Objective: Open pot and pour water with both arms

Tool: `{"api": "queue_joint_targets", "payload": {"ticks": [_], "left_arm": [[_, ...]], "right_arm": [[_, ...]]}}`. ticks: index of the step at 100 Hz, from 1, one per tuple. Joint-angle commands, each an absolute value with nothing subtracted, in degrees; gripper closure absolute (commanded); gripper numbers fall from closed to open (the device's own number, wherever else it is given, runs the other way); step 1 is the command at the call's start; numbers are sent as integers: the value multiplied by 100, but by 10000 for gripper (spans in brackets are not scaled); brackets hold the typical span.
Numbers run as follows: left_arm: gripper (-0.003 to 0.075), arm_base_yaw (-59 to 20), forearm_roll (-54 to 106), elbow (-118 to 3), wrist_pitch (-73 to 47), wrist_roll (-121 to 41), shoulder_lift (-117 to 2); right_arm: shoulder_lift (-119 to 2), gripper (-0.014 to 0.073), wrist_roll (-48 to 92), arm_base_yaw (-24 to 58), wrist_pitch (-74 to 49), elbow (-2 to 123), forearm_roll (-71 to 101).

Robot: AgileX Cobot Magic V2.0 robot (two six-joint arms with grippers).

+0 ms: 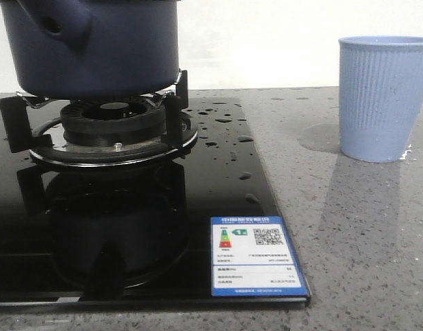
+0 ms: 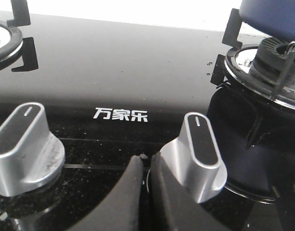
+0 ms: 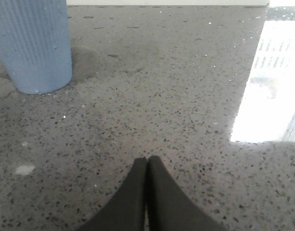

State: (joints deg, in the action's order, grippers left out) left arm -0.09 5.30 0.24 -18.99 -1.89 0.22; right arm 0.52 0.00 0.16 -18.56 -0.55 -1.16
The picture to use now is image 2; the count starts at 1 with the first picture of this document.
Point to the silver stove knob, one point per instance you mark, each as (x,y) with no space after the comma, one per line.
(30,155)
(194,158)

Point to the black glass gas stove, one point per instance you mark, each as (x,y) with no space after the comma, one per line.
(114,90)

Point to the silver right stove knob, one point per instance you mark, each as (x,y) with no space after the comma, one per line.
(194,158)

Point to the black right pot support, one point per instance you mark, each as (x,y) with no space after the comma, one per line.
(231,31)

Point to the right gas burner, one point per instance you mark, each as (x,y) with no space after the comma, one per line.
(265,69)

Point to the silver left stove knob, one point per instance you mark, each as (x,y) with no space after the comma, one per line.
(30,155)

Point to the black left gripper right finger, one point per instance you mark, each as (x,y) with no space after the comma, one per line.
(175,209)

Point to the gas burner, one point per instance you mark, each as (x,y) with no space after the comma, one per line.
(4,41)
(265,69)

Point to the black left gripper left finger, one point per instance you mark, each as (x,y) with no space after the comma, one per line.
(119,211)

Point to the left gas burner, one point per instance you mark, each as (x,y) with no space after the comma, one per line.
(4,41)

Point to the dark blue pot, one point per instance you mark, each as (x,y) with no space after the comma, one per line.
(273,17)

